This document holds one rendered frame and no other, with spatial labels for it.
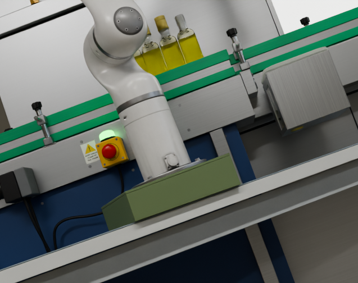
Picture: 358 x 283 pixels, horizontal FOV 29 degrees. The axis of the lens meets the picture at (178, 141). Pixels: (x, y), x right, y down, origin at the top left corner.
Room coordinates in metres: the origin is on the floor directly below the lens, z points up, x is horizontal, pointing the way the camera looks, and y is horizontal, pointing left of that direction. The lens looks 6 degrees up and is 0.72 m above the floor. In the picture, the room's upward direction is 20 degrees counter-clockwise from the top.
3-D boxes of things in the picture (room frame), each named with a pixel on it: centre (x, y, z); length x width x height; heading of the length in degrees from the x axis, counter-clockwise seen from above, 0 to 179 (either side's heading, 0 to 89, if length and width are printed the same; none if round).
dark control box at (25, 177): (1.93, 0.46, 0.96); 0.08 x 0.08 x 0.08; 87
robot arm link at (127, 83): (1.66, 0.07, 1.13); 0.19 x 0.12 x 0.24; 26
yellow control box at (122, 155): (1.91, 0.18, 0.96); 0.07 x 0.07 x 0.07; 87
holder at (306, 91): (1.88, -0.36, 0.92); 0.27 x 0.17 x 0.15; 177
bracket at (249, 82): (1.97, -0.25, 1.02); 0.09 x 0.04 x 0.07; 177
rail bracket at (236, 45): (1.96, -0.25, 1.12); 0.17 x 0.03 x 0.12; 177
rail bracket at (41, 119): (1.94, 0.35, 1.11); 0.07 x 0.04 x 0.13; 177
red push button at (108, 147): (1.87, 0.19, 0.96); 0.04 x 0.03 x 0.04; 87
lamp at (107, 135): (1.92, 0.18, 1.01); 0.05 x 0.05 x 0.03
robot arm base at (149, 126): (1.63, 0.05, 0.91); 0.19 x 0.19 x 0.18
